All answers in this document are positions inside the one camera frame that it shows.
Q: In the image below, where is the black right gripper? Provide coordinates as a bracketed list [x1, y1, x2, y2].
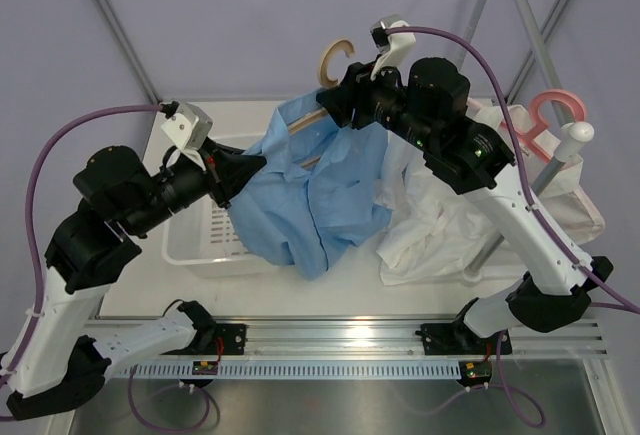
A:
[316, 53, 437, 154]

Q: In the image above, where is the beige wooden hanger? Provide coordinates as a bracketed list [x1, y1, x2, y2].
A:
[287, 38, 356, 171]

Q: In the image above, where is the blue shirt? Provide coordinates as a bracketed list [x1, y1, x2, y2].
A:
[228, 92, 392, 280]

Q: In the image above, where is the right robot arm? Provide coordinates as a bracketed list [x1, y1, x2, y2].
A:
[316, 58, 613, 353]

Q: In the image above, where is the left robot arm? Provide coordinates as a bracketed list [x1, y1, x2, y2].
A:
[7, 140, 266, 421]

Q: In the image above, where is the white shirt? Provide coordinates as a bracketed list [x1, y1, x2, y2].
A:
[377, 134, 605, 286]

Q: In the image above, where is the pink plastic hanger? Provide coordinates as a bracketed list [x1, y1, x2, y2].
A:
[509, 88, 589, 156]

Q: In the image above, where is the white plastic basket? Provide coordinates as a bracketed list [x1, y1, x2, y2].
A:
[160, 137, 281, 280]

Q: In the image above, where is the grey rack pole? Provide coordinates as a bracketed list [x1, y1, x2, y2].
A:
[464, 121, 595, 278]

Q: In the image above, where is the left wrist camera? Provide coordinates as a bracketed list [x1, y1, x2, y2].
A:
[161, 101, 213, 164]

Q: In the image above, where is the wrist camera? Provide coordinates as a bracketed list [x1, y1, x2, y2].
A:
[370, 14, 416, 81]
[161, 101, 213, 164]

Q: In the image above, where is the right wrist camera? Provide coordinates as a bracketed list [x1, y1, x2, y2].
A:
[370, 14, 416, 81]

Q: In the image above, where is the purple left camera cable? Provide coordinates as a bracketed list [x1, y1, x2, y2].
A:
[0, 102, 166, 386]

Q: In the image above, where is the purple camera cable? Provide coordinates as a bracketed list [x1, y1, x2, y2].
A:
[0, 102, 166, 386]
[399, 26, 640, 316]

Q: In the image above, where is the aluminium rail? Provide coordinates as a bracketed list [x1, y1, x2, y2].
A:
[69, 318, 609, 359]

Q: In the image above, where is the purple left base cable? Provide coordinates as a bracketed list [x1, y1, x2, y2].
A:
[127, 362, 221, 429]

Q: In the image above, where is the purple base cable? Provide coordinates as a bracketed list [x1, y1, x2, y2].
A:
[399, 332, 546, 429]
[127, 362, 221, 429]

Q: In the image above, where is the white slotted cable duct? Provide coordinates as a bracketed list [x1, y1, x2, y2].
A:
[117, 360, 461, 380]

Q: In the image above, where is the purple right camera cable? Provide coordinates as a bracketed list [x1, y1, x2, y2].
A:
[399, 26, 640, 316]

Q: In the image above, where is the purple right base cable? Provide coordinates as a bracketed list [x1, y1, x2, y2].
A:
[399, 332, 546, 429]

